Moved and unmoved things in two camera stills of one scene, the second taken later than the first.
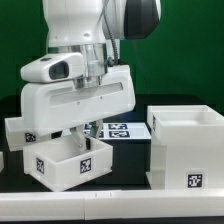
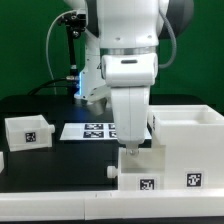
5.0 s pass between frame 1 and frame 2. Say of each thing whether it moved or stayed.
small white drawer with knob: stayed
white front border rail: stayed
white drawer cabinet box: stayed
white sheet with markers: stayed
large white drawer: moved
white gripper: moved
